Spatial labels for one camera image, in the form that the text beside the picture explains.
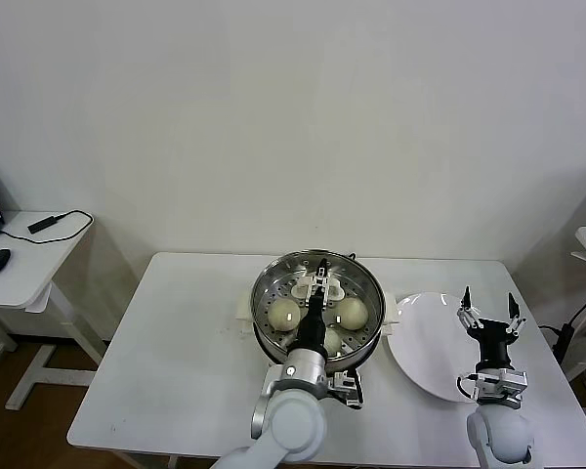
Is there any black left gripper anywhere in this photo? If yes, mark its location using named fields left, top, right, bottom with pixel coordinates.
left=296, top=258, right=334, bottom=351

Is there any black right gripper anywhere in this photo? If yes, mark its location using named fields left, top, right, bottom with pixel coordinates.
left=456, top=285, right=527, bottom=371

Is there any round glass pot lid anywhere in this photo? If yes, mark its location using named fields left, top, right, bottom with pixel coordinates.
left=251, top=250, right=386, bottom=361

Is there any white steamed baozi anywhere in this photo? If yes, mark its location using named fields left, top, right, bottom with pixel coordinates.
left=268, top=298, right=302, bottom=333
left=333, top=298, right=370, bottom=331
left=324, top=329, right=346, bottom=357

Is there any steel perforated steamer basket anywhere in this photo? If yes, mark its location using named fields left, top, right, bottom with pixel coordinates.
left=251, top=249, right=387, bottom=366

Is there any white oval plate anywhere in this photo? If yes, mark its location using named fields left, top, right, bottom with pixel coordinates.
left=387, top=291, right=513, bottom=405

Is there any black power adapter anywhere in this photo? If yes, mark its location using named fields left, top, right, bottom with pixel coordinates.
left=553, top=323, right=576, bottom=359

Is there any black usb dongle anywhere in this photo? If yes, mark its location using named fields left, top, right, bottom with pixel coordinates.
left=27, top=213, right=65, bottom=235

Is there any white side desk with laptop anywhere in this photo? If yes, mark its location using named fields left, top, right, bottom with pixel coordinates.
left=0, top=209, right=109, bottom=411

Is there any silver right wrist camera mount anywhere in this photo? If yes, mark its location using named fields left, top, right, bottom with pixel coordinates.
left=457, top=368, right=528, bottom=407

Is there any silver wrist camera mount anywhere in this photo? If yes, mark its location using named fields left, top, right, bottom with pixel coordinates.
left=327, top=369, right=365, bottom=410
left=457, top=368, right=528, bottom=407

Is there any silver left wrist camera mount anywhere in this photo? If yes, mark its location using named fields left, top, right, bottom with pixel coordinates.
left=327, top=369, right=365, bottom=410

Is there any black dongle cable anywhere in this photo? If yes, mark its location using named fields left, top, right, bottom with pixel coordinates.
left=0, top=209, right=95, bottom=244

